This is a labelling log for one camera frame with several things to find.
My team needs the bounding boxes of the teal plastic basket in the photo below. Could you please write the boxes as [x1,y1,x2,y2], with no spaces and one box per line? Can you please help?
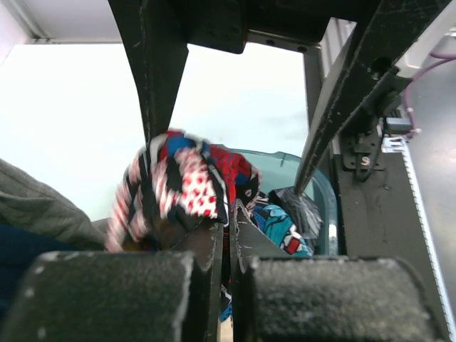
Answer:
[231,149,339,257]

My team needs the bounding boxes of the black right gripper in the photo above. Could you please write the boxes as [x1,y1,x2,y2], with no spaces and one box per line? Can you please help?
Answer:
[170,0,379,54]

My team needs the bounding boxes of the white slotted cable duct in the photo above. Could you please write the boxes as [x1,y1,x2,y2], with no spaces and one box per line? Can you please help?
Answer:
[383,138,455,330]

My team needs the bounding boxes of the colourful comic print shorts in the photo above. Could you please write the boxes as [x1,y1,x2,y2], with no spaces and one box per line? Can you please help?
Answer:
[105,128,314,321]

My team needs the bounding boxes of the navy blue shorts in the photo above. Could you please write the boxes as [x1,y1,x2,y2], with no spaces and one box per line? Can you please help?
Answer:
[0,224,78,320]

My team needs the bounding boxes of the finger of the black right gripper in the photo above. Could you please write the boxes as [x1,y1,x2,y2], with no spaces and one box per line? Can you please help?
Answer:
[109,0,188,143]
[295,0,449,193]

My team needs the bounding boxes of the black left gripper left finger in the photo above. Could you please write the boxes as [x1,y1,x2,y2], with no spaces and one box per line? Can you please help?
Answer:
[1,224,223,341]

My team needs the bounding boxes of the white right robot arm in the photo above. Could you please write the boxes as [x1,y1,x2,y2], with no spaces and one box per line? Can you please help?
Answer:
[110,1,455,192]

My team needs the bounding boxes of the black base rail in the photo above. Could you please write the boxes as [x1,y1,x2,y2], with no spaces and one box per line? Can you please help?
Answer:
[333,138,455,338]

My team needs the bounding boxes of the dark patterned shorts in basket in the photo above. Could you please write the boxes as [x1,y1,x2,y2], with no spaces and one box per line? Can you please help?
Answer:
[268,187,323,239]

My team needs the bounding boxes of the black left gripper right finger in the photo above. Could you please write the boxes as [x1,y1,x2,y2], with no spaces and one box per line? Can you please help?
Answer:
[230,208,448,341]

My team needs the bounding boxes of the grey shorts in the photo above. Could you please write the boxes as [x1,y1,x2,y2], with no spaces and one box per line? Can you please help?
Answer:
[1,160,107,250]

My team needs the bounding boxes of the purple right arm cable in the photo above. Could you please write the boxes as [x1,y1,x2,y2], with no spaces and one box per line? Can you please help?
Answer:
[402,51,456,136]

